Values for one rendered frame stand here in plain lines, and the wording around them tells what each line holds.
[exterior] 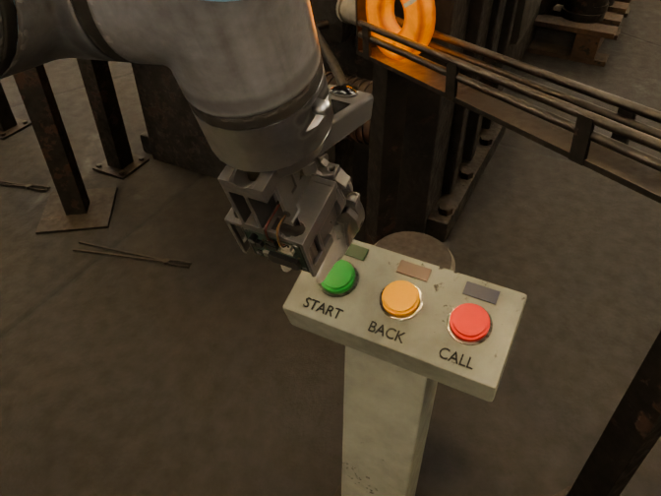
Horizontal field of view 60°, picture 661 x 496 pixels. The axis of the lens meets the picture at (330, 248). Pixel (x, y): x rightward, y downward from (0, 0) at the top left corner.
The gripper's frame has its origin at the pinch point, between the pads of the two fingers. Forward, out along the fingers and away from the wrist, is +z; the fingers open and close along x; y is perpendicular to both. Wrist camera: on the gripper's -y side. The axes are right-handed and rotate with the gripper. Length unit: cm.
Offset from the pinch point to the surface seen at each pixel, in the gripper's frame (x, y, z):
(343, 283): 1.1, 0.9, 5.5
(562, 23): -5, -201, 129
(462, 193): -8, -74, 90
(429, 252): 5.1, -13.9, 20.3
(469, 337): 15.3, 1.8, 5.9
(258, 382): -29, 3, 69
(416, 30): -10, -50, 14
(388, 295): 6.1, 0.5, 5.6
